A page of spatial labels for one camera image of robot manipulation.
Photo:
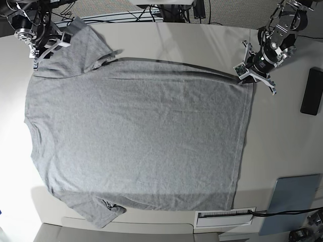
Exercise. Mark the white cable grommet tray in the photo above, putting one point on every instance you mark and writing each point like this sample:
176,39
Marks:
219,219

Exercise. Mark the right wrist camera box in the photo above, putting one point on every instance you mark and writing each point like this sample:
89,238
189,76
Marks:
65,40

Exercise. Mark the blue-grey flat pad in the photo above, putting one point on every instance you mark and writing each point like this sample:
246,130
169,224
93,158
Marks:
290,194

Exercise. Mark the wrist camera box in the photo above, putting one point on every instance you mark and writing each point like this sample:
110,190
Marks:
65,40
242,71

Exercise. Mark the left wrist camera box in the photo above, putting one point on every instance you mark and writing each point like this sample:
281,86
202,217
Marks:
242,71

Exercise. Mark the black rectangular device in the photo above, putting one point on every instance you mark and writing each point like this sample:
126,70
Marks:
313,92

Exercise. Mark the grey T-shirt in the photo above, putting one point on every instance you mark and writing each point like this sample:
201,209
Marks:
110,134

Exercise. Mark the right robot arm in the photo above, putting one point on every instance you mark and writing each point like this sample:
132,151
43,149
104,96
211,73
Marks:
32,23

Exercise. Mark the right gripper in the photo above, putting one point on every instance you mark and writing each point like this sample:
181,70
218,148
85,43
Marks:
43,46

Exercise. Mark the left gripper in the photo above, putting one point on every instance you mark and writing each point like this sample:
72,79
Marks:
262,62

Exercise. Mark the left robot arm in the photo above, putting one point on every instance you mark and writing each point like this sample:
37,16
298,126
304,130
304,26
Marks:
276,43

